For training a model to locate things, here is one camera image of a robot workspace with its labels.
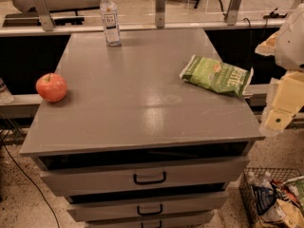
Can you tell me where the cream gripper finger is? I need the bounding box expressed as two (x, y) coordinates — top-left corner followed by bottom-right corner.
(255, 32), (278, 56)
(259, 71), (304, 137)

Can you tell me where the green jalapeno chip bag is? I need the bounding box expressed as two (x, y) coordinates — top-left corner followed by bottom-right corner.
(180, 55), (254, 97)

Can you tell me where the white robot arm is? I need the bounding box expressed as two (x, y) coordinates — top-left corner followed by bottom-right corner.
(255, 3), (304, 137)

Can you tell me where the red snack bag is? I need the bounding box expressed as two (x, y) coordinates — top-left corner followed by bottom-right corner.
(271, 180), (298, 206)

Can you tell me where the dark blue snack bag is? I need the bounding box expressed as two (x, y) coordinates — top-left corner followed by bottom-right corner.
(252, 180), (276, 215)

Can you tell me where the cream snack bag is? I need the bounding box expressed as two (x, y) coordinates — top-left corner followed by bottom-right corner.
(261, 199), (304, 228)

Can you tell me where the bottom grey drawer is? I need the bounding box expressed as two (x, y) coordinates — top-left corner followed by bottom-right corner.
(85, 210), (214, 228)

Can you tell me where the grey drawer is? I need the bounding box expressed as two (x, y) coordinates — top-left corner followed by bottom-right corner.
(41, 156), (249, 196)
(85, 210), (214, 228)
(67, 191), (228, 221)

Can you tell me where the clear plastic water bottle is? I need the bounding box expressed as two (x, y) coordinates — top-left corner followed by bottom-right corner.
(100, 0), (121, 47)

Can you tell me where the grey drawer cabinet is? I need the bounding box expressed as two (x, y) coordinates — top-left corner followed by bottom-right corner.
(19, 28), (266, 228)

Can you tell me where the red apple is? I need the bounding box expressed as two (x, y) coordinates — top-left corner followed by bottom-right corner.
(35, 73), (67, 103)

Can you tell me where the top grey drawer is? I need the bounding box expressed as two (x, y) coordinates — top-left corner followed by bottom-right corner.
(41, 156), (249, 196)

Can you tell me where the middle grey drawer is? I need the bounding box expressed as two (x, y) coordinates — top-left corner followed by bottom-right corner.
(67, 191), (228, 221)

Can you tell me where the wire mesh basket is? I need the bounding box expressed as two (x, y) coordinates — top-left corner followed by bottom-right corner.
(239, 167), (301, 228)

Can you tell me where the metal railing frame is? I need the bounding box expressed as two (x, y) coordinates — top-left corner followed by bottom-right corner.
(0, 0), (303, 36)

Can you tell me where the black floor cable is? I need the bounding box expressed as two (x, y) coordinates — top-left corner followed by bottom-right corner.
(0, 136), (61, 228)

